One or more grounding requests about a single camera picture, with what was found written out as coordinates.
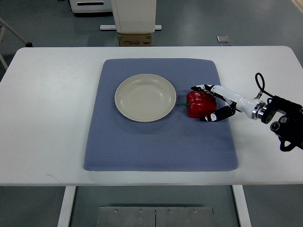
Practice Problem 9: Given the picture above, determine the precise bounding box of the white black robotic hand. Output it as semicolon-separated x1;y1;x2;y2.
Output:
191;84;266;122

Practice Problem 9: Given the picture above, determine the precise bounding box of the red bell pepper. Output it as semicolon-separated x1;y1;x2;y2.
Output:
181;91;217;118

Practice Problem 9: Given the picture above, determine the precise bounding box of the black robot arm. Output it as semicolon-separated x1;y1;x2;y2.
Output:
252;96;303;152

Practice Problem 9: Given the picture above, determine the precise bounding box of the small grey floor plate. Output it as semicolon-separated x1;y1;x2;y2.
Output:
216;35;230;44

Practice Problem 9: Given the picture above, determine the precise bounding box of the cream round plate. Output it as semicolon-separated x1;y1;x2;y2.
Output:
115;74;177;122

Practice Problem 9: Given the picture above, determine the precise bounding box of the grey metal floor plate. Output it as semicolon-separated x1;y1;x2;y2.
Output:
97;206;216;227

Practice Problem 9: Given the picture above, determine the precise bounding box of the blue textured mat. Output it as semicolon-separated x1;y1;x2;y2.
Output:
83;58;238;172

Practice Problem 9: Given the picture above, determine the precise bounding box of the white table leg right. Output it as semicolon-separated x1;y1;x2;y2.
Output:
232;185;252;227

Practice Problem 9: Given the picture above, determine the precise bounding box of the white table leg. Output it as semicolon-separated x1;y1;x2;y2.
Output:
232;185;252;227
57;186;76;227

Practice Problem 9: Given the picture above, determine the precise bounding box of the brown cardboard box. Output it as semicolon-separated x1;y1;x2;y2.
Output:
118;33;152;47

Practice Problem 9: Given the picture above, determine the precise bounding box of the white machine with slot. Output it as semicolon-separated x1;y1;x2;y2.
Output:
69;0;112;13

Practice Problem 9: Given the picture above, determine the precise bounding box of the white table leg left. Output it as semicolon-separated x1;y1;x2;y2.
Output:
57;186;76;227

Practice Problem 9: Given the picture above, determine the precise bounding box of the white wheeled stand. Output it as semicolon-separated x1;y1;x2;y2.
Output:
0;16;33;70

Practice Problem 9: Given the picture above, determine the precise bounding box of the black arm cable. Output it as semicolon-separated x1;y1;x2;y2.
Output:
254;72;275;99

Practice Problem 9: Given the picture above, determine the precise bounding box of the white pedestal column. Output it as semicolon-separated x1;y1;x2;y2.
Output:
99;0;162;34

